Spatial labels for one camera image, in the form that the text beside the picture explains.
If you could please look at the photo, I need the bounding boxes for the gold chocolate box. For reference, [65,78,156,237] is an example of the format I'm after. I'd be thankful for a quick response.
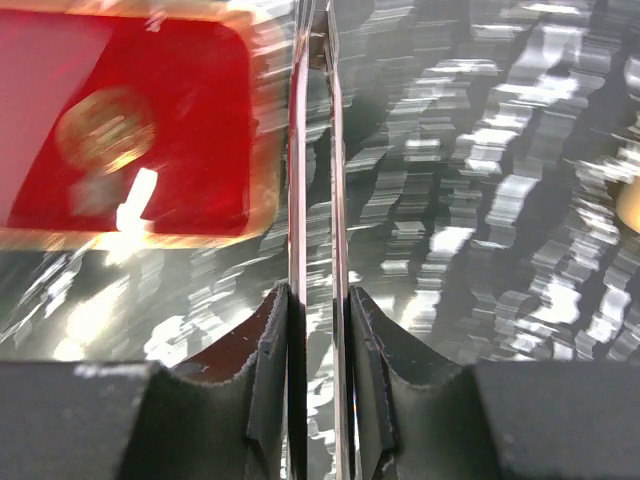
[616,182,640,232]

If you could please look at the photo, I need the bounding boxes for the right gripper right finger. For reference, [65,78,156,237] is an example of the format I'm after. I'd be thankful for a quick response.
[349,287,639,479]

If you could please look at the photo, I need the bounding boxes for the dark square chocolate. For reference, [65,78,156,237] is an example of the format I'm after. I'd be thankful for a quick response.
[70,175,122,216]

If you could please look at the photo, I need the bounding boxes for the dark striped chocolate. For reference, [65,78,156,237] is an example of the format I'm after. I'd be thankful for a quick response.
[309,11,329,70]

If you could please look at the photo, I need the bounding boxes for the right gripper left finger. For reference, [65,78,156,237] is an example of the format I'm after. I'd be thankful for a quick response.
[1,284,289,479]

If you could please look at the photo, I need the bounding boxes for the red rectangular tray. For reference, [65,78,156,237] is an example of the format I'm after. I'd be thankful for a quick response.
[1,1,286,250]

